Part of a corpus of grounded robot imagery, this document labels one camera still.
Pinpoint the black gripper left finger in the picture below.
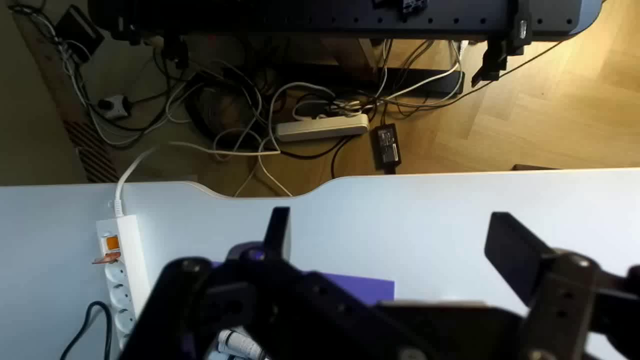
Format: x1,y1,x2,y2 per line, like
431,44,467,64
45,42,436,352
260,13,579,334
262,205,290,257

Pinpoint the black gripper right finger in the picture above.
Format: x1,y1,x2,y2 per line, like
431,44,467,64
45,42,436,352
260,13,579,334
483,212,560,306

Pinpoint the purple mat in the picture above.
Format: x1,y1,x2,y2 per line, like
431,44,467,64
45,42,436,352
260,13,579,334
225,242,396,306

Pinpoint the white power strip on floor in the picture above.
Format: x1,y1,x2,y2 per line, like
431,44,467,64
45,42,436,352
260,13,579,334
276,114,367,141

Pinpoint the white power strip on table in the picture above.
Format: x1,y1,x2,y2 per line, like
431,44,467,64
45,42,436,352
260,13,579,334
96,216,150,348

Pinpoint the black power adapter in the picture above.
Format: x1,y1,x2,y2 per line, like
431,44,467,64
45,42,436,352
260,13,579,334
372,123,401,173

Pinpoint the white power strip cable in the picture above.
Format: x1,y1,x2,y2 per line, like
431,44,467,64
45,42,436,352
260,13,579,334
112,136,295,219

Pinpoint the black cable on table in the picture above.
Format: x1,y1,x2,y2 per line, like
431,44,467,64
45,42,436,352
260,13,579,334
57,300,114,360

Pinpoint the black desk frame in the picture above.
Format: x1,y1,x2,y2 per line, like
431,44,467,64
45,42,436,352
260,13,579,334
86,0,604,40

